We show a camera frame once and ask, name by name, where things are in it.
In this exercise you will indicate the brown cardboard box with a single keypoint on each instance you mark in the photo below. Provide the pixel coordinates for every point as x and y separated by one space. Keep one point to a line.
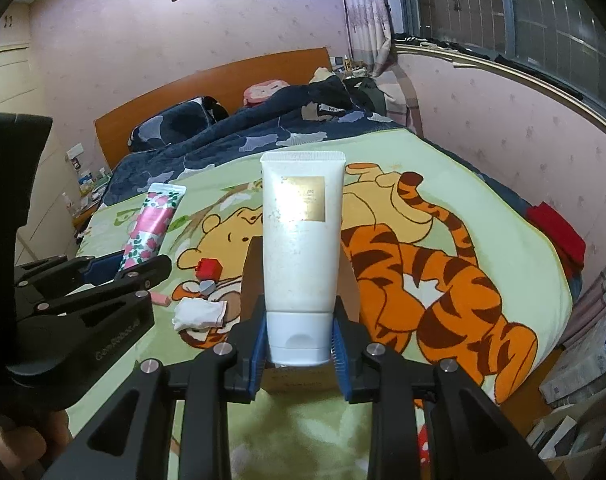
250 285

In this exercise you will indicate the navy patterned pillow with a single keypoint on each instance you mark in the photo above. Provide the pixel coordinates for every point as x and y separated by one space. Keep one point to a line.
173 122

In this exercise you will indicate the pink stick packet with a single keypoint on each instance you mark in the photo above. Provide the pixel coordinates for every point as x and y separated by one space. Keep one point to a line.
160 298

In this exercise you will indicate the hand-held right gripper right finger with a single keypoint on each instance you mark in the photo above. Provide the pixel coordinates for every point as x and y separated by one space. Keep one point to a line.
339 355

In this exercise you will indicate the pile of dark clothes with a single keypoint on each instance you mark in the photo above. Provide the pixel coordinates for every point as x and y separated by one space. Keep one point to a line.
358 90

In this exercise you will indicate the large window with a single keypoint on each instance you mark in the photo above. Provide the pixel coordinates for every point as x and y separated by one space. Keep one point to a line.
508 10

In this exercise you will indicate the pink plush toy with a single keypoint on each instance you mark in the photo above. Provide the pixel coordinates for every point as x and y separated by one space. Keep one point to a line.
263 92

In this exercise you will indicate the cluttered wooden nightstand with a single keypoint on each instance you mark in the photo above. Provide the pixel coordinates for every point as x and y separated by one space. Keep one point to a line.
90 190

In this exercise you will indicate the orange wooden headboard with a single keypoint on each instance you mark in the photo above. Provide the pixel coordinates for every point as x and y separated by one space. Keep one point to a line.
183 85

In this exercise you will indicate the pink floral tube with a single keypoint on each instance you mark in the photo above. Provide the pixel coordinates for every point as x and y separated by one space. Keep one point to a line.
148 225

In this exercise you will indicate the white cream tube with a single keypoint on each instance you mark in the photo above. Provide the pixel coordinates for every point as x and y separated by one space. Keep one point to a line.
298 260

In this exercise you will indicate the pale floral curtain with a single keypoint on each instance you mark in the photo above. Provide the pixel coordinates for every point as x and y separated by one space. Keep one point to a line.
368 10

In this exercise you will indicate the small red box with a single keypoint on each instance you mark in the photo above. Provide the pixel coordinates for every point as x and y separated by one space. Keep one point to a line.
209 268

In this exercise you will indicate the person's left hand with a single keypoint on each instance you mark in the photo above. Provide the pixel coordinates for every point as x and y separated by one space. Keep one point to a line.
18 445

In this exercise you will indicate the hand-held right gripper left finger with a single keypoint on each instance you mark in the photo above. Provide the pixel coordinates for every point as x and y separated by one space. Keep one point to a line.
257 355

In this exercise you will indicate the cream wardrobe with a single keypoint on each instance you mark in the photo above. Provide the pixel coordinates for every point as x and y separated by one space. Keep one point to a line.
8 90

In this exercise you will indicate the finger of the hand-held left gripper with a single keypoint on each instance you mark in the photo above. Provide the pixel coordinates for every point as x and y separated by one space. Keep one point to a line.
143 272
100 267

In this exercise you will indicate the navy patterned duvet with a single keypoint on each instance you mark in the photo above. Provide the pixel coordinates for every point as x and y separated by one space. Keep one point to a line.
258 125

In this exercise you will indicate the stack of boxes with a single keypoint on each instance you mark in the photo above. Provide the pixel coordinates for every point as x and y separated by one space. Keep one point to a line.
588 350

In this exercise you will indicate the black and white plush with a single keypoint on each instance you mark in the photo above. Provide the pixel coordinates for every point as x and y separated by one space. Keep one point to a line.
215 107

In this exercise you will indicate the green printed blanket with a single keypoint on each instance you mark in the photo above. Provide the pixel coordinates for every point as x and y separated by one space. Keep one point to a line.
483 200

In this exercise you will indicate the red cloth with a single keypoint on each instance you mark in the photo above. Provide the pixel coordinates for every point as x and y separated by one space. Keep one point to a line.
558 232

